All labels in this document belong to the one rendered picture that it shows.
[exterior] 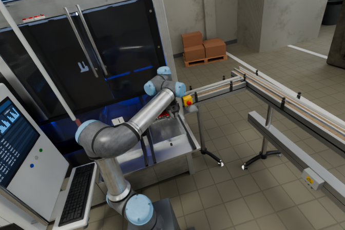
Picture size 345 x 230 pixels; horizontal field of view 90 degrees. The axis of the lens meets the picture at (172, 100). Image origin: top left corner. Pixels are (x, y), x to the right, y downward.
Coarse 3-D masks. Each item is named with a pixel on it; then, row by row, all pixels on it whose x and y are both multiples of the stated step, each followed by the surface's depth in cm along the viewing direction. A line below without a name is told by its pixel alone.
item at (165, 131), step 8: (168, 120) 148; (176, 120) 146; (152, 128) 143; (160, 128) 141; (168, 128) 139; (176, 128) 138; (152, 136) 135; (160, 136) 134; (168, 136) 132; (176, 136) 126; (184, 136) 128; (152, 144) 124; (160, 144) 125
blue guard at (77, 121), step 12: (144, 96) 132; (108, 108) 129; (120, 108) 132; (132, 108) 135; (60, 120) 124; (84, 120) 129; (108, 120) 134; (48, 132) 126; (60, 132) 128; (72, 132) 131
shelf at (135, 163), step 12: (144, 132) 141; (192, 132) 131; (168, 144) 126; (180, 144) 123; (132, 156) 122; (156, 156) 119; (168, 156) 117; (180, 156) 117; (132, 168) 114; (144, 168) 113
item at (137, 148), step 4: (140, 140) 130; (136, 144) 131; (140, 144) 126; (136, 148) 128; (140, 148) 122; (128, 152) 121; (132, 152) 122; (136, 152) 123; (120, 156) 121; (124, 156) 122; (128, 156) 123
